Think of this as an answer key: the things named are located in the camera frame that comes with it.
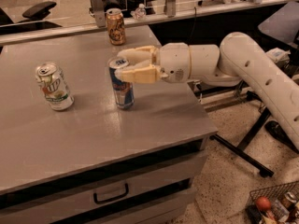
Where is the orange gold soda can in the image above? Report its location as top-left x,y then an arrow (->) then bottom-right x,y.
107,7 -> 126,46

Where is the grey cabinet drawer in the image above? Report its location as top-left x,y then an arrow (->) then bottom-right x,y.
0,151 -> 206,224

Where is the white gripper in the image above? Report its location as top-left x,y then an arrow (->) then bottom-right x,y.
115,43 -> 191,84

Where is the white folded packet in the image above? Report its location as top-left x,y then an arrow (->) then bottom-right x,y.
266,48 -> 291,63

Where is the small clear bottle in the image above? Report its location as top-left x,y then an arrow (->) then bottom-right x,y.
131,4 -> 147,21

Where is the black shoe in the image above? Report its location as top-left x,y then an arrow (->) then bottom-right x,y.
264,120 -> 297,152

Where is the black metal stand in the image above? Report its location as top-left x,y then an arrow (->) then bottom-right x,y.
210,90 -> 274,178

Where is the small jar in basket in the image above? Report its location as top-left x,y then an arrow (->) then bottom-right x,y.
281,191 -> 297,210

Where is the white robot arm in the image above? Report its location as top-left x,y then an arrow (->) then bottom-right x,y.
115,32 -> 299,148

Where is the blue silver redbull can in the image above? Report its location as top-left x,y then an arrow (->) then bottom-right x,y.
108,57 -> 135,110

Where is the black drawer handle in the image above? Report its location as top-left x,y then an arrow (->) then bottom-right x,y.
93,183 -> 129,204

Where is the red apple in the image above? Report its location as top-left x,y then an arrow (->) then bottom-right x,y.
255,196 -> 271,212

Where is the black wire basket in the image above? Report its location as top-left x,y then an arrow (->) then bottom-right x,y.
245,181 -> 299,224

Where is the white green 7up can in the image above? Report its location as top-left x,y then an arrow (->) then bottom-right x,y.
35,62 -> 74,111

